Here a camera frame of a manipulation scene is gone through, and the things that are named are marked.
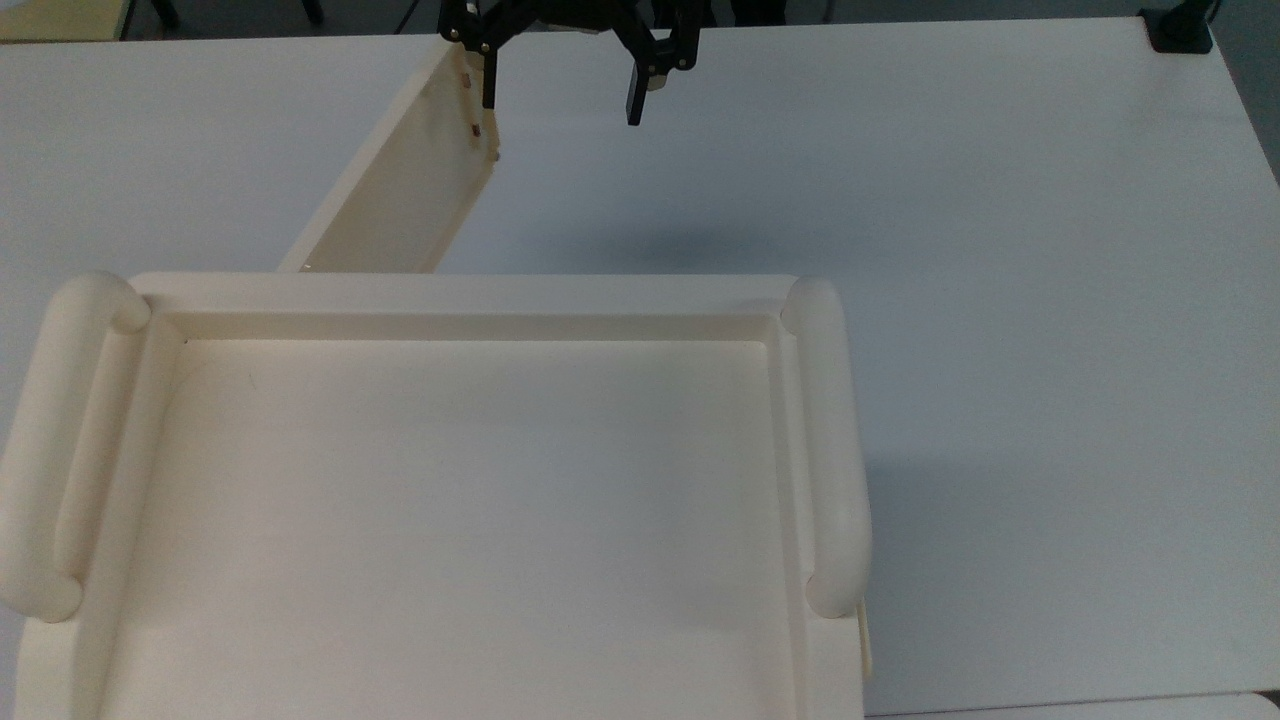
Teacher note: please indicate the black chair leg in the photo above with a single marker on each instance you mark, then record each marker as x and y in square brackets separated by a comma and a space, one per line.
[312, 10]
[165, 12]

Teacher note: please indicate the black gripper silver flange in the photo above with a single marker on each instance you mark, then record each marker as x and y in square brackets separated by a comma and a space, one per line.
[570, 12]

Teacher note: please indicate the black table clamp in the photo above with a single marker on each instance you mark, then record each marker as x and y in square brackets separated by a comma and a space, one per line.
[1178, 30]

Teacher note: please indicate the cream cabinet door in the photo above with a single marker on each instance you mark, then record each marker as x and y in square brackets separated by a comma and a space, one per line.
[410, 190]

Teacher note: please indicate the light wooden desk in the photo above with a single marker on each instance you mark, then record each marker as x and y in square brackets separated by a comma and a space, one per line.
[60, 18]

